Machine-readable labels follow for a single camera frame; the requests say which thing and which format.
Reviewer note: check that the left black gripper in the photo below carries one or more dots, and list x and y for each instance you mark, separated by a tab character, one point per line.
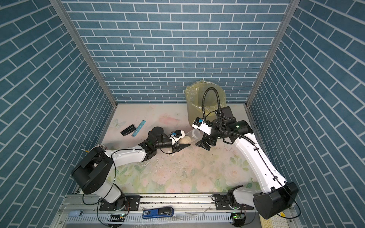
178	147

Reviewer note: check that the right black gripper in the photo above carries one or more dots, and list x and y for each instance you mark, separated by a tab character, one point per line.
204	144

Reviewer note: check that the clear rice jar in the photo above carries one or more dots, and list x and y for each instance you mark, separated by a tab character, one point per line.
185	140

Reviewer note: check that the white lidded rice jar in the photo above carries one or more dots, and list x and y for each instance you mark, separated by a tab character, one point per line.
194	134

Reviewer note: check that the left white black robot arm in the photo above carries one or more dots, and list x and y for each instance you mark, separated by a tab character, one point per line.
96	173

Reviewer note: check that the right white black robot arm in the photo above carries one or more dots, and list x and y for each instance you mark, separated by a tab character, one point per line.
276	193

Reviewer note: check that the teal ruler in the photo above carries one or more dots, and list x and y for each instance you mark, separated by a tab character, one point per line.
137	130

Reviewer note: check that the black stapler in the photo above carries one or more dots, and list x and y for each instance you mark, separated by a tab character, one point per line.
130	129

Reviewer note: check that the blue black handheld device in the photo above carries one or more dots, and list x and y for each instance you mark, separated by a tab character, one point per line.
164	212

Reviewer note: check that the pink pen holder cup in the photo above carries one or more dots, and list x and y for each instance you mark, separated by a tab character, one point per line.
97	146

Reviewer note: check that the yellow egg tray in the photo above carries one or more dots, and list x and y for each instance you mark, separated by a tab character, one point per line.
274	222

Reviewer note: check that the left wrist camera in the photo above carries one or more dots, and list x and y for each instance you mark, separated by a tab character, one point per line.
176	136

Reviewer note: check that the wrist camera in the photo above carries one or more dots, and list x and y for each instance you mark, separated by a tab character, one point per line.
201	125
176	136

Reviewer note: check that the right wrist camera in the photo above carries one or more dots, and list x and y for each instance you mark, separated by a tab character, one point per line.
201	125

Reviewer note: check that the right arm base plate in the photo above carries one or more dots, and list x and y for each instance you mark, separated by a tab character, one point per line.
225	202

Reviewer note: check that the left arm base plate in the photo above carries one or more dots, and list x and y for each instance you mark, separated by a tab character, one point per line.
123	203

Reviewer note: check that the white slotted cable duct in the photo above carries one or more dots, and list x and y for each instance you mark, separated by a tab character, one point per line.
136	219

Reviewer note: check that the aluminium mounting rail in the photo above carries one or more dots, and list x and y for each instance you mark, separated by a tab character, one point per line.
191	202

